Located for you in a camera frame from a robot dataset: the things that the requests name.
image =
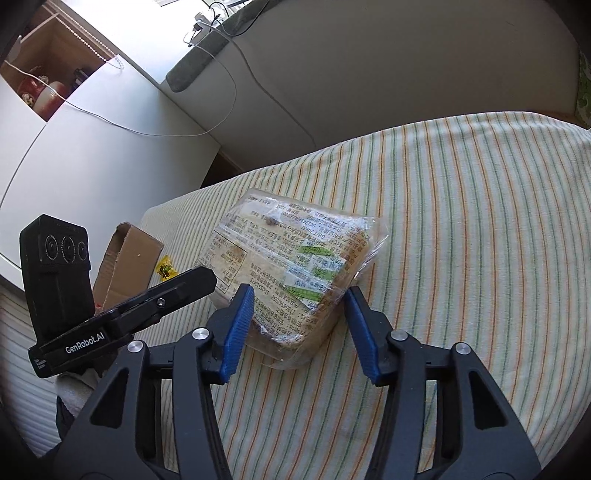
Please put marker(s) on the person's left hand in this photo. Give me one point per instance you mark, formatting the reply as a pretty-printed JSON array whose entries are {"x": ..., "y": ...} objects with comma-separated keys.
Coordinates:
[{"x": 76, "y": 387}]

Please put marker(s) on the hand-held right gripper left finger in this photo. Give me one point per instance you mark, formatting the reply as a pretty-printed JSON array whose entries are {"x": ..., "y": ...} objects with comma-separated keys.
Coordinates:
[{"x": 238, "y": 323}]

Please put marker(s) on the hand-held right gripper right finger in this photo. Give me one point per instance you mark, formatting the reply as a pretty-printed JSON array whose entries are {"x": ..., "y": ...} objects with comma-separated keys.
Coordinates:
[{"x": 362, "y": 332}]

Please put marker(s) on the red white jar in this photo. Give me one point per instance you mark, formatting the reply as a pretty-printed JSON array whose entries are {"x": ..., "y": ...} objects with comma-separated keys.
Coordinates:
[{"x": 51, "y": 99}]

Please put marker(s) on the white power adapter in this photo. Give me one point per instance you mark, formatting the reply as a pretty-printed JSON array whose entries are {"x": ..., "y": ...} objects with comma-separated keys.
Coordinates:
[{"x": 201, "y": 21}]

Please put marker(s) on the clear sandwich package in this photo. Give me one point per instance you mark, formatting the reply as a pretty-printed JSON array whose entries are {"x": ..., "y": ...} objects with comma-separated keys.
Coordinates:
[{"x": 286, "y": 249}]

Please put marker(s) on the brown cardboard box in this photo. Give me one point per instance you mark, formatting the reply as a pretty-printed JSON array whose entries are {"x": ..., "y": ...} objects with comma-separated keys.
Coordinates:
[{"x": 129, "y": 258}]

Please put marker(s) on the yellow candy packet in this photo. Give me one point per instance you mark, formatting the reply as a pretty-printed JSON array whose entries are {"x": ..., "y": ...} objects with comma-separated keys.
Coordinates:
[{"x": 165, "y": 268}]

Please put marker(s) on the white cupboard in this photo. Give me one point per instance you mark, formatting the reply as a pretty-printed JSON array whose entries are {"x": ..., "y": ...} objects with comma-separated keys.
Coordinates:
[{"x": 92, "y": 175}]

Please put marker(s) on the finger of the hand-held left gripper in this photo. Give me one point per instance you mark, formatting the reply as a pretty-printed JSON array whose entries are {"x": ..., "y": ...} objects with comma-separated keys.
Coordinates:
[{"x": 175, "y": 290}]

